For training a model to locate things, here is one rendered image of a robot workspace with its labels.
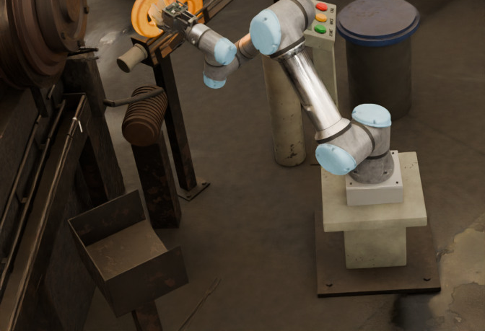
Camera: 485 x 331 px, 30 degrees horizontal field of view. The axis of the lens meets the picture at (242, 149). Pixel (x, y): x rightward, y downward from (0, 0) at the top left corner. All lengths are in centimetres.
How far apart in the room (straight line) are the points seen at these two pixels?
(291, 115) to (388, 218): 71
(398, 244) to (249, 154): 86
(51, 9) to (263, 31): 61
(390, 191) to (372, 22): 88
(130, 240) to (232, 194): 104
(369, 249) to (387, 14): 100
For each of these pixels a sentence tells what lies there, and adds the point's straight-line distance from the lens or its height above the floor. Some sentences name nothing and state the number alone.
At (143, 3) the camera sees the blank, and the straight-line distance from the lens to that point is 302.
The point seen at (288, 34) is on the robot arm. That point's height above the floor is 90.
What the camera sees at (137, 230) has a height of 61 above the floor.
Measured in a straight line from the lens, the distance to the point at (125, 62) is 302.
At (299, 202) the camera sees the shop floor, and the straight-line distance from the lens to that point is 337.
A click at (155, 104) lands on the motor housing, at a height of 51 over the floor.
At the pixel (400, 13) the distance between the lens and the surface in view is 357.
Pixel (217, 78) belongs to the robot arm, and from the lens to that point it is 295.
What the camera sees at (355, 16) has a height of 43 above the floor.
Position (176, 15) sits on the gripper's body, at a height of 82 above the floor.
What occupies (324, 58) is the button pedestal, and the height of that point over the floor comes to 47.
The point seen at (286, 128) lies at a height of 19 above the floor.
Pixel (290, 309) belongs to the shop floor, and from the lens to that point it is 302.
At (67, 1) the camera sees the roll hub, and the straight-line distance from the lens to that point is 248.
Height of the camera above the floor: 228
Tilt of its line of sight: 39 degrees down
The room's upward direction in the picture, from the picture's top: 9 degrees counter-clockwise
